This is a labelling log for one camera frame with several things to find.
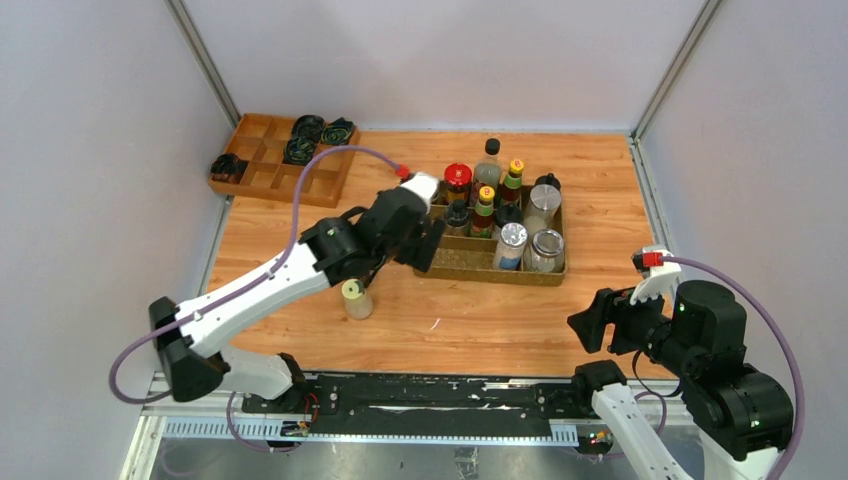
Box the yellow cap chili sauce bottle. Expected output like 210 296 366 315
498 159 525 207

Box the tall black cap oil bottle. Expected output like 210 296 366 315
469 138 502 206

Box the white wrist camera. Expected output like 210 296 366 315
400 172 440 211
629 244 681 305

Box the black coiled cable outside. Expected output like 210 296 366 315
209 153 249 184

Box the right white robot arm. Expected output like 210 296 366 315
567 280 795 479

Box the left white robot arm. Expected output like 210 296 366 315
149 178 444 413

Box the yellow cap green bottle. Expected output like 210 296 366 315
469 185 496 238

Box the wooden compartment organizer box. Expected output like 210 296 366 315
208 113 354 208

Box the silver lid salt jar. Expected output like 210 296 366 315
492 222 528 270

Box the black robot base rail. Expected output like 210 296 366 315
235 372 614 455

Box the green black coiled cable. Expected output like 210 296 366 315
321 117 356 148

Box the coiled cable in organizer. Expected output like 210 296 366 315
291 114 327 142

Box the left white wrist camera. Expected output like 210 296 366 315
400 172 440 211

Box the steel lid glass jar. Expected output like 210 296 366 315
523 184 562 239

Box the pale green cap shaker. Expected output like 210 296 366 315
341 279 373 320

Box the small black cap bottle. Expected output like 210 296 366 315
443 199 471 237

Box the red cap sauce bottle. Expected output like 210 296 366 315
443 163 473 204

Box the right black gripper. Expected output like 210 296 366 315
565 273 698 373

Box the woven divided basket tray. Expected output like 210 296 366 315
423 185 567 286

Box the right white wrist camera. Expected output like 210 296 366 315
629 244 681 305

